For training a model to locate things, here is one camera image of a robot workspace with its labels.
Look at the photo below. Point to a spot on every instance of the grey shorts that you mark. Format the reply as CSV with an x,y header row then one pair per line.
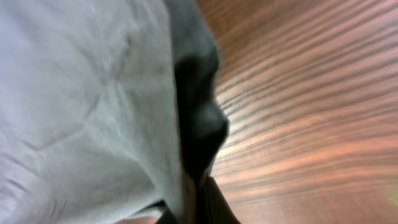
x,y
108,110

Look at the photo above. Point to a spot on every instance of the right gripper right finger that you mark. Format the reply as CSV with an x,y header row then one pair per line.
x,y
212,207

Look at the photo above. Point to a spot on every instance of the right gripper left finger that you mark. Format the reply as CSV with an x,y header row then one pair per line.
x,y
167,218

